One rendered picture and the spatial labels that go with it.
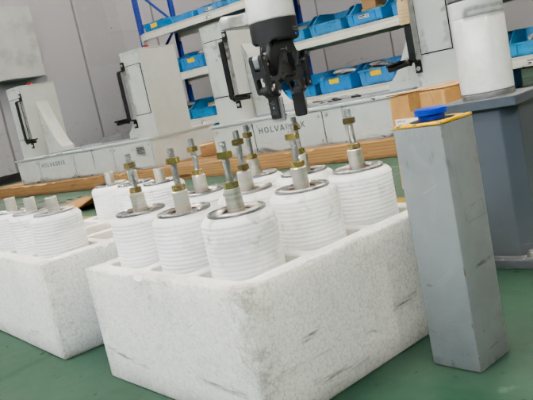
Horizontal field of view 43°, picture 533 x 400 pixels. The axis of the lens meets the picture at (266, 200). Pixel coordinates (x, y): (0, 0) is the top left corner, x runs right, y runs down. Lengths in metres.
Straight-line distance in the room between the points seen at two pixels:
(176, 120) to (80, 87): 4.10
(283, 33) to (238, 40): 2.67
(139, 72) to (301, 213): 3.36
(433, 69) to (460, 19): 1.77
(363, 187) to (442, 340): 0.23
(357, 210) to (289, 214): 0.12
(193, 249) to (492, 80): 0.61
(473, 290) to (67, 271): 0.71
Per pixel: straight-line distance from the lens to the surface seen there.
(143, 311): 0.96
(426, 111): 0.83
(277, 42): 1.05
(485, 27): 1.23
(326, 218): 0.88
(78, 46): 8.39
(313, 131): 3.28
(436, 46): 2.98
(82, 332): 1.27
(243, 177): 0.99
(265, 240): 0.81
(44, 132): 5.33
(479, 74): 1.23
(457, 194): 0.83
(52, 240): 1.27
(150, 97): 4.16
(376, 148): 3.02
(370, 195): 0.96
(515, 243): 1.25
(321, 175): 1.04
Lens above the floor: 0.39
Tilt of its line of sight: 9 degrees down
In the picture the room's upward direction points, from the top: 12 degrees counter-clockwise
